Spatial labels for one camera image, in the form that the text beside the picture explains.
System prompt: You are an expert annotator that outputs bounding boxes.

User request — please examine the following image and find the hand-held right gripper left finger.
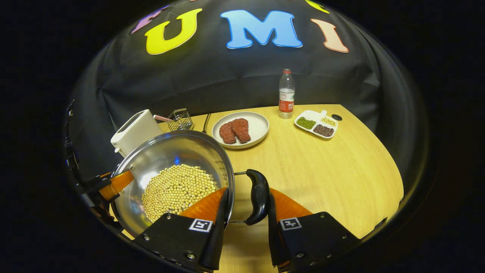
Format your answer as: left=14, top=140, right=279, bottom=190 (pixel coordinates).
left=133, top=187, right=230, bottom=273

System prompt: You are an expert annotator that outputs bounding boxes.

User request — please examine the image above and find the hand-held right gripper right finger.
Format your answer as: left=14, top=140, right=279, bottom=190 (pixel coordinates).
left=267, top=188, right=360, bottom=273

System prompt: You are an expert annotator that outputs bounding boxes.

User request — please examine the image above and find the steel pot with black handles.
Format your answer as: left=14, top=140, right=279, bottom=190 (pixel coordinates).
left=110, top=130, right=271, bottom=237

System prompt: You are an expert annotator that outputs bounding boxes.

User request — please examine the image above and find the white toaster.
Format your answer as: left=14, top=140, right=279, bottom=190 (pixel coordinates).
left=110, top=109, right=163, bottom=158

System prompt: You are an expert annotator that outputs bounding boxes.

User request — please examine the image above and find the pile of soybeans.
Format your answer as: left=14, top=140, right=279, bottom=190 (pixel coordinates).
left=141, top=164, right=218, bottom=223

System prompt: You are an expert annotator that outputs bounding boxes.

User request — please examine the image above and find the red meat slice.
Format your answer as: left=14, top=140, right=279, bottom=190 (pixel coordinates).
left=232, top=118, right=251, bottom=143
left=219, top=121, right=237, bottom=145

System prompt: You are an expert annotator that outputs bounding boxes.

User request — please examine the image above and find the round white plate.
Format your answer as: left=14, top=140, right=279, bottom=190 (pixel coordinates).
left=211, top=111, right=270, bottom=149

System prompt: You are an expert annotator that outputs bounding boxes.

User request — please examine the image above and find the pile of dark red beans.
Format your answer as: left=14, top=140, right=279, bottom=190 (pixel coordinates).
left=313, top=124, right=335, bottom=137

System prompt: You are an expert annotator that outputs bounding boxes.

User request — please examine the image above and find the white divided dish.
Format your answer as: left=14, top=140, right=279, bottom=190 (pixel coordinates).
left=294, top=110, right=339, bottom=139

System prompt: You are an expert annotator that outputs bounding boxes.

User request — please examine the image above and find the clear plastic water bottle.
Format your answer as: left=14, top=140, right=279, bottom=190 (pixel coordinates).
left=278, top=69, right=296, bottom=119

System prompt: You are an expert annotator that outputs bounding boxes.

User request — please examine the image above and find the black backdrop cloth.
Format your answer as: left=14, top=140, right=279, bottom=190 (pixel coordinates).
left=68, top=0, right=421, bottom=171

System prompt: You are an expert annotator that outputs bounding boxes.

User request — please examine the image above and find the small wire basket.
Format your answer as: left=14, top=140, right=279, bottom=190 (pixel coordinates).
left=153, top=108, right=194, bottom=132

